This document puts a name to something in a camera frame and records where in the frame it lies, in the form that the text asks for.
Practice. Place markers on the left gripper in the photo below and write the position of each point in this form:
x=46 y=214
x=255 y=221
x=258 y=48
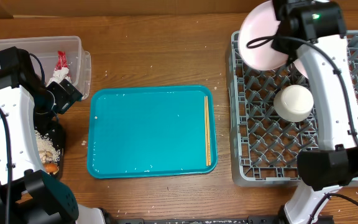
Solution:
x=67 y=96

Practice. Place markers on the white tissue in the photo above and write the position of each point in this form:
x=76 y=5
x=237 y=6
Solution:
x=60 y=75

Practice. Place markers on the red snack wrapper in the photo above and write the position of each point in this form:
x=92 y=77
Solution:
x=62 y=61

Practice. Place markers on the orange carrot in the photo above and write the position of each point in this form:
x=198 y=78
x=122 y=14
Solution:
x=51 y=168

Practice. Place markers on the wooden chopstick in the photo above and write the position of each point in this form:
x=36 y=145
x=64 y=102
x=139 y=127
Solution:
x=205 y=130
x=209 y=154

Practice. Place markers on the white saucer bowl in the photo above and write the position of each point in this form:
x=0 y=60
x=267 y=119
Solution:
x=294 y=103

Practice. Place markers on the pink bowl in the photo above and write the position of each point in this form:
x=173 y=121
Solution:
x=299 y=66

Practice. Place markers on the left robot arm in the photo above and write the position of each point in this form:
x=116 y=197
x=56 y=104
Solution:
x=29 y=194

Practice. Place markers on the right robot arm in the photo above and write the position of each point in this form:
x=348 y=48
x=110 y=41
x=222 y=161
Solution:
x=315 y=33

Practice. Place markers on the grey dishwasher rack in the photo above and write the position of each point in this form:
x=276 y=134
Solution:
x=264 y=147

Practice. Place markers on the clear plastic bin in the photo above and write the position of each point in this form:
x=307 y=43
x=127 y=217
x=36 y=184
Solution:
x=46 y=50

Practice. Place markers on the peanut shells and rice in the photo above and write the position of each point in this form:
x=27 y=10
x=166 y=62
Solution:
x=47 y=152

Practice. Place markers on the teal serving tray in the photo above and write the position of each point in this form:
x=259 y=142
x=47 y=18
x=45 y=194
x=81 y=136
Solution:
x=149 y=132

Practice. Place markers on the cardboard back panel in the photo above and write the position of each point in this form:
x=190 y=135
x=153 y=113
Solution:
x=10 y=9

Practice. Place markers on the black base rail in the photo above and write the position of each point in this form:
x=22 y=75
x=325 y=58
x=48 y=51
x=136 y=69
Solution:
x=259 y=219

